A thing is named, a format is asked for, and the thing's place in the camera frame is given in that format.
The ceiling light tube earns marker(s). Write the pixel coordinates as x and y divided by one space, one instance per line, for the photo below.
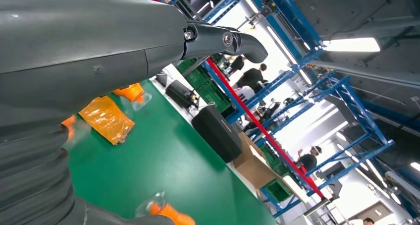
351 44
415 166

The blue shelving rack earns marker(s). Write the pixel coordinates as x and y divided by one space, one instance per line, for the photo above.
357 108

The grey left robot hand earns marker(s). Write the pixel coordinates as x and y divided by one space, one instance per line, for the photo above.
82 36

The black zip case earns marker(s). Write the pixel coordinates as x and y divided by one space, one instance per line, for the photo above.
216 135

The person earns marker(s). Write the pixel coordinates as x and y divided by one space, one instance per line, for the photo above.
308 161
251 77
369 221
237 64

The brown cardboard box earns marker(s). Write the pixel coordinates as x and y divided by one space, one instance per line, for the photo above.
256 164

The yellow plastic sheet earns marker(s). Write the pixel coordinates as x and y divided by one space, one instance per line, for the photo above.
105 118

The orange detergent bottle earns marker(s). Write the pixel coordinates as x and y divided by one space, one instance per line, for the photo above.
131 92
69 125
170 213

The red rack beam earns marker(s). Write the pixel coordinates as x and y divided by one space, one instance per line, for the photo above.
262 128

